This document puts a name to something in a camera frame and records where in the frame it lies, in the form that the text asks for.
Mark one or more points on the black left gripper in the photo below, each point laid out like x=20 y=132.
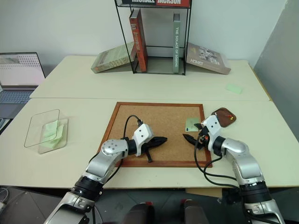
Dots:
x=148 y=145

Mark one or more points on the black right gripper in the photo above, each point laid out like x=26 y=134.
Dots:
x=203 y=136

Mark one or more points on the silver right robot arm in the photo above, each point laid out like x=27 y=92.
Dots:
x=243 y=161

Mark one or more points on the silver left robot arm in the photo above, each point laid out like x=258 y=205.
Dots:
x=106 y=161

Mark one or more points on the single green sticky note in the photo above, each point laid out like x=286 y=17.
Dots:
x=190 y=124

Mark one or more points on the small brown tray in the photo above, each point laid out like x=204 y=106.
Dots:
x=225 y=121

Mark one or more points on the green sticky note pad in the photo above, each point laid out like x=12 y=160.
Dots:
x=234 y=88

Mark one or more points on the clear plastic box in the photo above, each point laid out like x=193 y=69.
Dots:
x=35 y=130

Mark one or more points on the wood-framed cork board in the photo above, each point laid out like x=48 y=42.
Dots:
x=161 y=114

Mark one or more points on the leaning grey Homes book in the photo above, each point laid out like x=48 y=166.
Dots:
x=208 y=59

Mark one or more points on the grey-green upright book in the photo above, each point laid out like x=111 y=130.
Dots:
x=176 y=44

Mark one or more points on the grey partition panel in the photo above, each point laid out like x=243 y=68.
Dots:
x=280 y=81

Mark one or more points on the leaning green cover book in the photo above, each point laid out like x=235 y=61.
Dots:
x=112 y=58

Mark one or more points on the pile of green notes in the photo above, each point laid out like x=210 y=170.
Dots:
x=52 y=135

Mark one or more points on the red upright book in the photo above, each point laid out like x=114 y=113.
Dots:
x=139 y=42

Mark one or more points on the black red Jackson book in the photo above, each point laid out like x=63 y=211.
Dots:
x=161 y=2

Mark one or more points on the open grey laptop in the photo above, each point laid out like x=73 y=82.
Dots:
x=18 y=70

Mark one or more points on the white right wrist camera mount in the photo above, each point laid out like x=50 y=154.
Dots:
x=211 y=126

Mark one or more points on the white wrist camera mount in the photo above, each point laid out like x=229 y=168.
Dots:
x=211 y=126
x=143 y=134

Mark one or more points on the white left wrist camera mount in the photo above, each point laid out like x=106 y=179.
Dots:
x=143 y=134

